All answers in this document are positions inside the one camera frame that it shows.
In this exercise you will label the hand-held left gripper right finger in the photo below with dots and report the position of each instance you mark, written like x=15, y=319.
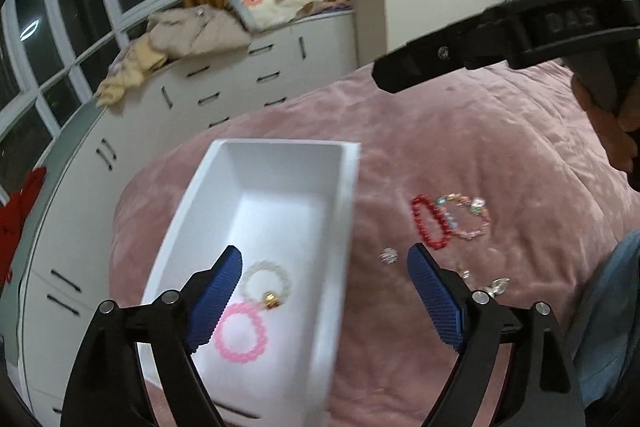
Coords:
x=434, y=302

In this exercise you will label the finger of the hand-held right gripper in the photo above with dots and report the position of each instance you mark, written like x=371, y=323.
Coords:
x=500, y=37

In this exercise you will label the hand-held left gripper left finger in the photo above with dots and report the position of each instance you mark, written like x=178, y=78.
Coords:
x=216, y=299

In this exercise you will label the white rectangular box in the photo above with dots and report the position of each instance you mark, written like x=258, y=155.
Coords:
x=280, y=172

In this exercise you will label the person's right hand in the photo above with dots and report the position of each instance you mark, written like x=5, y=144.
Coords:
x=607, y=137

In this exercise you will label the pink quilted blanket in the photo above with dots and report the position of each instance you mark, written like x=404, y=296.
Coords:
x=450, y=147

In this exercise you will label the person's blue jeans leg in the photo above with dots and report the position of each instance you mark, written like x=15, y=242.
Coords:
x=607, y=322

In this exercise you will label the red cloth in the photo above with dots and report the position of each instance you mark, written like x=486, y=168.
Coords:
x=17, y=217

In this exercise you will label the white drawer cabinet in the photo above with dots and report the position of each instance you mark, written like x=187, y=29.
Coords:
x=280, y=67

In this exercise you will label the beige crumpled clothes pile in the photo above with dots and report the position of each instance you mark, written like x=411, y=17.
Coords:
x=195, y=32

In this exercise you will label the white framed window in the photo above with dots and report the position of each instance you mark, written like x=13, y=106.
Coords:
x=75, y=7

